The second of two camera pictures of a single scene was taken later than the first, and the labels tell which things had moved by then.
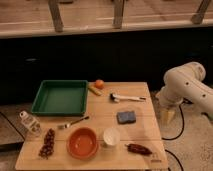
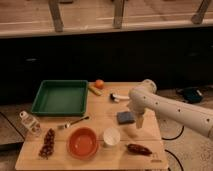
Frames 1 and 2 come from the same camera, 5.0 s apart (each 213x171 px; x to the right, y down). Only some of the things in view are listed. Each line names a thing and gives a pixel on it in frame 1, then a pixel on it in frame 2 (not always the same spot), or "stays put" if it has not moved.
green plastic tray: (61, 98) stays put
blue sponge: (126, 117) stays put
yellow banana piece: (95, 90) stays put
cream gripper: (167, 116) to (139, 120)
